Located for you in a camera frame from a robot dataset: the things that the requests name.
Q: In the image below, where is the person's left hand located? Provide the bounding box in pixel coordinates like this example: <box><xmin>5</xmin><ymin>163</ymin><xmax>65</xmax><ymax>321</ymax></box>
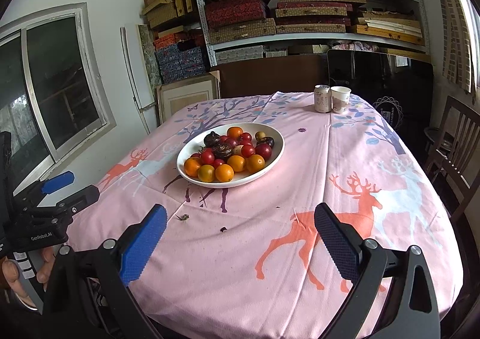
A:
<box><xmin>0</xmin><ymin>246</ymin><xmax>58</xmax><ymax>311</ymax></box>

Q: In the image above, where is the brick patterned curtain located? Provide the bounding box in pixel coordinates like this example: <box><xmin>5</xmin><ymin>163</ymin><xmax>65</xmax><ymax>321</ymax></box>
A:
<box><xmin>429</xmin><ymin>0</ymin><xmax>480</xmax><ymax>94</ymax></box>

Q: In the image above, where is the white board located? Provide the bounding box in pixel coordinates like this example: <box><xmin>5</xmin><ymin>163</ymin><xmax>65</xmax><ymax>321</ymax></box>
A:
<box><xmin>121</xmin><ymin>25</ymin><xmax>156</xmax><ymax>110</ymax></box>

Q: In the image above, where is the stack of blue patterned boxes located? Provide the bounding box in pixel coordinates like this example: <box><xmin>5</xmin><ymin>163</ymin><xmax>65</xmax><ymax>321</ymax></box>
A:
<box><xmin>154</xmin><ymin>41</ymin><xmax>209</xmax><ymax>85</ymax></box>

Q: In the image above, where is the dark wooden chair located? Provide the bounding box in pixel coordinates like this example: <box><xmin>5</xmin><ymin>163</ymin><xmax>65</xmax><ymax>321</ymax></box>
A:
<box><xmin>424</xmin><ymin>95</ymin><xmax>480</xmax><ymax>227</ymax></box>

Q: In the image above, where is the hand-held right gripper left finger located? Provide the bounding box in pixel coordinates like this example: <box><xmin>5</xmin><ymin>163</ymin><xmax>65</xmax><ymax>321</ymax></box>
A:
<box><xmin>43</xmin><ymin>204</ymin><xmax>168</xmax><ymax>339</ymax></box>

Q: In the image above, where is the grey green marbled board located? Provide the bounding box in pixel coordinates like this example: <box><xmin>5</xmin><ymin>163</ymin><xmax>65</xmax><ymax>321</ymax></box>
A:
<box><xmin>138</xmin><ymin>24</ymin><xmax>163</xmax><ymax>107</ymax></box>

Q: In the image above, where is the white metal shelf rack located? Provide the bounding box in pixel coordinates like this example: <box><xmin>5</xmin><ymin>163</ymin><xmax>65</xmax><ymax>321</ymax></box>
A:
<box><xmin>189</xmin><ymin>0</ymin><xmax>432</xmax><ymax>66</ymax></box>

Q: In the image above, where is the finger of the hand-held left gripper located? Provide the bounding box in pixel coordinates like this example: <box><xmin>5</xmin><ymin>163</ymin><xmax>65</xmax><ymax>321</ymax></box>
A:
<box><xmin>35</xmin><ymin>185</ymin><xmax>101</xmax><ymax>221</ymax></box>
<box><xmin>15</xmin><ymin>171</ymin><xmax>76</xmax><ymax>208</ymax></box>

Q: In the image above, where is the pink deer printed tablecloth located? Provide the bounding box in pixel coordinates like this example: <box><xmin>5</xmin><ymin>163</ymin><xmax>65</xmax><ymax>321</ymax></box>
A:
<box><xmin>65</xmin><ymin>91</ymin><xmax>464</xmax><ymax>339</ymax></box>

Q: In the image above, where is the stack of red patterned boxes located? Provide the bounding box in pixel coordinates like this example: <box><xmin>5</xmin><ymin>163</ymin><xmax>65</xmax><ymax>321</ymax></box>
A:
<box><xmin>204</xmin><ymin>0</ymin><xmax>276</xmax><ymax>28</ymax></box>

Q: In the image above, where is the beige framed panel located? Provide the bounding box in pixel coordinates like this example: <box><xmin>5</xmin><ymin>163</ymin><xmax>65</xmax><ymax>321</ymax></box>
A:
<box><xmin>155</xmin><ymin>71</ymin><xmax>221</xmax><ymax>126</ymax></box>

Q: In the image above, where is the black panel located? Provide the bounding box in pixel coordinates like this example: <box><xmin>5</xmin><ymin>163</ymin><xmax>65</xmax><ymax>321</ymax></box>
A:
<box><xmin>327</xmin><ymin>48</ymin><xmax>436</xmax><ymax>130</ymax></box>

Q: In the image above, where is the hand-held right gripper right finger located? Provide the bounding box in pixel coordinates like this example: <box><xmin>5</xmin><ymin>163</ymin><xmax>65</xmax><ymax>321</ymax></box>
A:
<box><xmin>314</xmin><ymin>203</ymin><xmax>441</xmax><ymax>339</ymax></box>

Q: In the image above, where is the pile of red cherry tomatoes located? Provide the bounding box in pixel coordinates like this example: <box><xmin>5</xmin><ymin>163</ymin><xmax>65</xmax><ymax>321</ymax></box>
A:
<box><xmin>190</xmin><ymin>132</ymin><xmax>273</xmax><ymax>169</ymax></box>

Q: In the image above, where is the paper cup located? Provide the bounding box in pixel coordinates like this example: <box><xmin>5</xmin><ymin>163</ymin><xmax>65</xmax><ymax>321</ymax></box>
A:
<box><xmin>330</xmin><ymin>86</ymin><xmax>352</xmax><ymax>115</ymax></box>

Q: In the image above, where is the pink cloth bundle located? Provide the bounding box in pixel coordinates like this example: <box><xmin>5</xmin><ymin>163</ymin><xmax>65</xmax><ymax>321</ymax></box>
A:
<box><xmin>332</xmin><ymin>41</ymin><xmax>379</xmax><ymax>52</ymax></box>

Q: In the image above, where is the drink can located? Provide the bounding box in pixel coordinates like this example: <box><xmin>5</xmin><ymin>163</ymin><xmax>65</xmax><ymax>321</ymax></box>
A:
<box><xmin>313</xmin><ymin>84</ymin><xmax>331</xmax><ymax>113</ymax></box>

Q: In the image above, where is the brown board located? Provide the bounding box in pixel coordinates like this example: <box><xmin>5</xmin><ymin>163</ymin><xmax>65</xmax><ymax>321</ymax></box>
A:
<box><xmin>219</xmin><ymin>55</ymin><xmax>329</xmax><ymax>100</ymax></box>

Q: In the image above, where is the grey framed sliding window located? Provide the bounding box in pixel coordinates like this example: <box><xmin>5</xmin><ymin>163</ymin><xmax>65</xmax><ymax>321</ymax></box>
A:
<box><xmin>0</xmin><ymin>2</ymin><xmax>117</xmax><ymax>190</ymax></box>

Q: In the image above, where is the white oval plate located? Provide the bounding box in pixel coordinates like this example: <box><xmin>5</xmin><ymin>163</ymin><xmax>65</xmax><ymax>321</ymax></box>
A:
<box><xmin>176</xmin><ymin>122</ymin><xmax>285</xmax><ymax>188</ymax></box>

